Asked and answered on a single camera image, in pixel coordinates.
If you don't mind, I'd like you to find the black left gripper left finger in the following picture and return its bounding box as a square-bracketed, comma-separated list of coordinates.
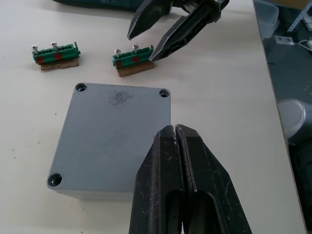
[128, 125, 183, 234]

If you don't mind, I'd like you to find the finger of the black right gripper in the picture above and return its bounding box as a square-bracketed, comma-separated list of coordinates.
[148, 0, 220, 62]
[127, 0, 172, 41]

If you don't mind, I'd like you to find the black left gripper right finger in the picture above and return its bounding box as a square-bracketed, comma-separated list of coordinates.
[175, 124, 253, 234]

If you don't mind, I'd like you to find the green terminal block screw holder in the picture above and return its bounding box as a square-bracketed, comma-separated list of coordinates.
[112, 44, 155, 68]
[31, 41, 82, 65]

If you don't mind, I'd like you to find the grey box lid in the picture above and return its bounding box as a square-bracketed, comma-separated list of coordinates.
[46, 82, 172, 202]

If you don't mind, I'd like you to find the brown cork base piece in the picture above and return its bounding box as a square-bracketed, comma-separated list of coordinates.
[39, 59, 81, 72]
[118, 60, 156, 78]

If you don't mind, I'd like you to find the clear plastic storage bin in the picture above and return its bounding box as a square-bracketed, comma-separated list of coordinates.
[253, 0, 280, 41]

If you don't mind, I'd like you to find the white power adapter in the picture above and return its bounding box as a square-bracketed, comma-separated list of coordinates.
[274, 35, 295, 46]

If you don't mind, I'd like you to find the grey metal shelf bracket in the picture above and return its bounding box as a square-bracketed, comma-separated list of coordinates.
[287, 4, 312, 33]

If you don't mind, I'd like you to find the white cable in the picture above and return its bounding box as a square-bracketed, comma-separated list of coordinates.
[293, 38, 312, 52]

